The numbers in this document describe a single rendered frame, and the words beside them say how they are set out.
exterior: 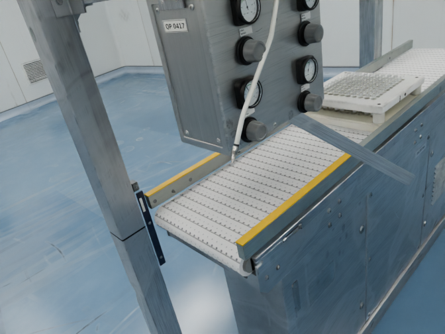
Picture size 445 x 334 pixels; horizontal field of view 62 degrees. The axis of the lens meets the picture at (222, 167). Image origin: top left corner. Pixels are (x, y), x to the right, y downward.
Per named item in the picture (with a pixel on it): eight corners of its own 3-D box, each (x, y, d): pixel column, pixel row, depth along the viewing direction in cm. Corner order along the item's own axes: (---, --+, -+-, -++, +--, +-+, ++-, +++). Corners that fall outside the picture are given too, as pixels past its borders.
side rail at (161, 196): (151, 209, 78) (148, 197, 77) (148, 207, 79) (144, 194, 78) (412, 47, 152) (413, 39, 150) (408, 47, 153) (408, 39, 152)
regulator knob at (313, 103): (312, 118, 53) (310, 89, 51) (298, 116, 55) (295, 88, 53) (325, 110, 55) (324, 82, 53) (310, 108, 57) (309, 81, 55)
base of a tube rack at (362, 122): (381, 134, 90) (381, 124, 89) (299, 119, 108) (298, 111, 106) (423, 100, 104) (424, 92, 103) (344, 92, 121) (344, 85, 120)
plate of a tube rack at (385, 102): (382, 114, 88) (382, 107, 87) (298, 103, 105) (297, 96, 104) (424, 83, 102) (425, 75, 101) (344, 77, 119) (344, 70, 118)
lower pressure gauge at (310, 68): (304, 87, 52) (302, 60, 50) (296, 86, 53) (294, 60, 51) (319, 79, 54) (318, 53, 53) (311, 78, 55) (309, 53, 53)
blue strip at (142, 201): (161, 266, 85) (136, 194, 76) (159, 265, 86) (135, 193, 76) (166, 262, 86) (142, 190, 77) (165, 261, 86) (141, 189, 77)
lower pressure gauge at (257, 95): (245, 112, 45) (240, 83, 43) (237, 111, 46) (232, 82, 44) (265, 102, 47) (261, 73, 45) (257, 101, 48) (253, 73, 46)
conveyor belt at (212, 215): (242, 281, 63) (237, 260, 61) (157, 230, 81) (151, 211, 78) (485, 61, 138) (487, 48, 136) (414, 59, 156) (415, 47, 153)
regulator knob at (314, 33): (313, 49, 50) (310, 14, 48) (298, 49, 51) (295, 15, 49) (326, 42, 52) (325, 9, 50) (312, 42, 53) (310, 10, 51)
